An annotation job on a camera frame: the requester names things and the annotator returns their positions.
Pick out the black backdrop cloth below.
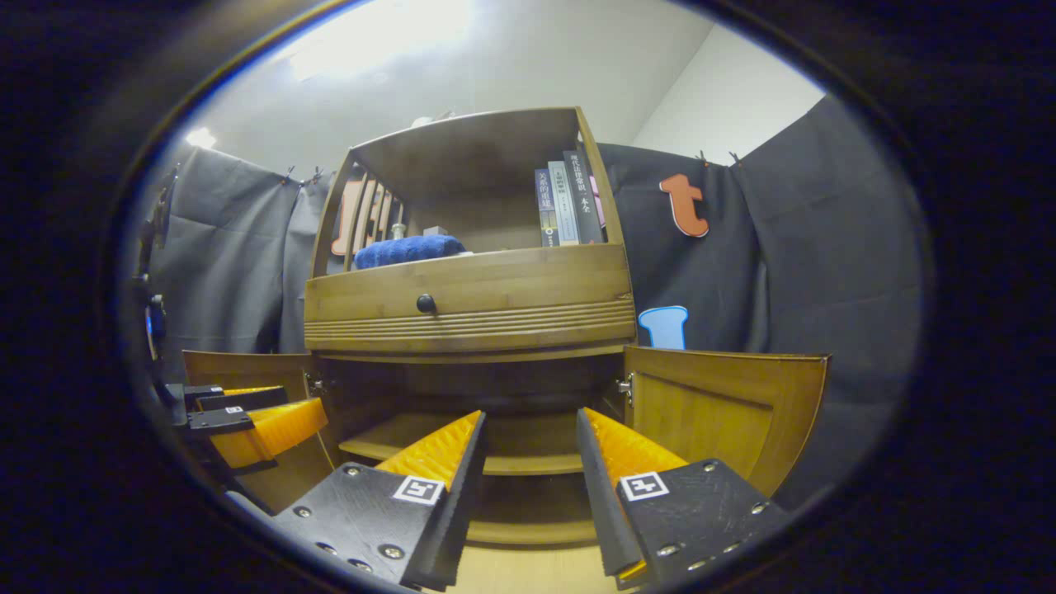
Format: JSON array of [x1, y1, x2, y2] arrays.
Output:
[[144, 92, 923, 508]]

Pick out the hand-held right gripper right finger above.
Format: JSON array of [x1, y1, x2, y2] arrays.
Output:
[[576, 407, 791, 591]]

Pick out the dark blue picture-cover book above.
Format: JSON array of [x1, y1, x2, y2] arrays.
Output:
[[535, 168, 560, 248]]

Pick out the wooden shoe cabinet door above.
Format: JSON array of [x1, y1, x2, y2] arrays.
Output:
[[181, 350, 341, 512], [620, 345, 830, 497]]

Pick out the light grey book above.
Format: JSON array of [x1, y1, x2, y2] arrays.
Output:
[[548, 160, 580, 246]]

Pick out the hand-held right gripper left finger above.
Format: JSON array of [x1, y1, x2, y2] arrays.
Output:
[[272, 410, 488, 592]]

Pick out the blue folded towel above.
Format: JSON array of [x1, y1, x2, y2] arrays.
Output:
[[353, 234, 467, 271]]

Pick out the black book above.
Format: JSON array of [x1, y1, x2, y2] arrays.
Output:
[[563, 148, 605, 245]]

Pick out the wooden cabinet drawer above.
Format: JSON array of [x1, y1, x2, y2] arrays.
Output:
[[304, 243, 638, 356]]

